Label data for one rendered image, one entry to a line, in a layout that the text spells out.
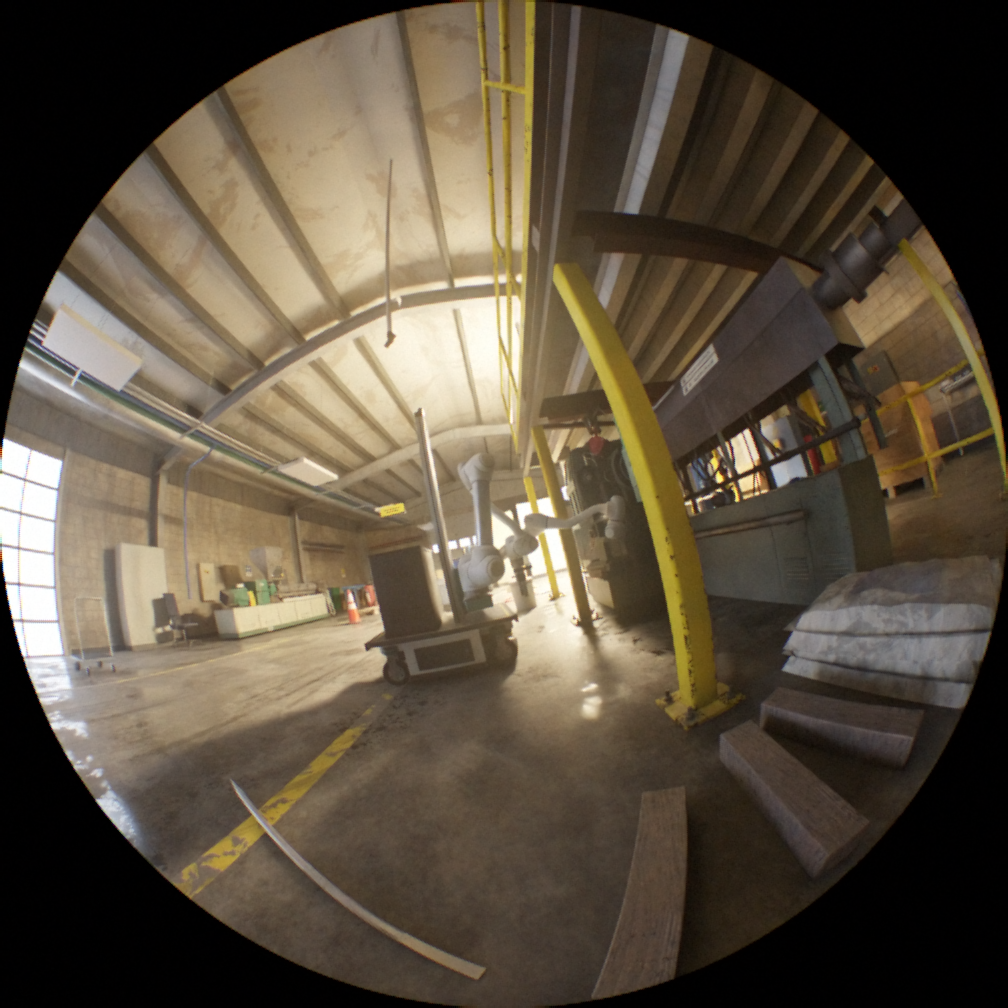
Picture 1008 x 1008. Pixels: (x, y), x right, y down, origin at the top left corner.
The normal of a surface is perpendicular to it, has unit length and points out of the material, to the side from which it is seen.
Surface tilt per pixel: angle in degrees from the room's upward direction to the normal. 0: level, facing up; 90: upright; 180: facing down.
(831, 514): 90
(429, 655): 90
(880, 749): 90
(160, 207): 171
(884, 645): 66
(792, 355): 90
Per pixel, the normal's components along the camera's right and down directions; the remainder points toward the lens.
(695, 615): -0.02, -0.18
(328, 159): 0.37, 0.91
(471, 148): 0.07, 0.98
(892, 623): -0.98, -0.19
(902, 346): -0.97, 0.23
